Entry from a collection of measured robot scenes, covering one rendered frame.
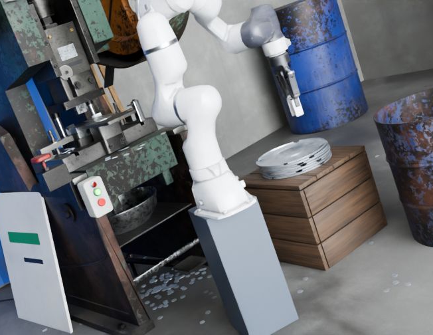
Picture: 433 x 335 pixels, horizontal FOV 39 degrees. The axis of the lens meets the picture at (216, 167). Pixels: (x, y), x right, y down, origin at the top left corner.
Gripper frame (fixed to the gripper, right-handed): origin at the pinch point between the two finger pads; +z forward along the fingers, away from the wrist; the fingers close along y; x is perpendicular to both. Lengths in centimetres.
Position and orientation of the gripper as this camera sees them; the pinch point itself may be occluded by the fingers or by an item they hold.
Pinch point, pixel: (295, 106)
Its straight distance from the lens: 230.4
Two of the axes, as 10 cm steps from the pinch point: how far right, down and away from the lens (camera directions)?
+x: 8.8, -4.1, 2.3
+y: 3.1, 1.5, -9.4
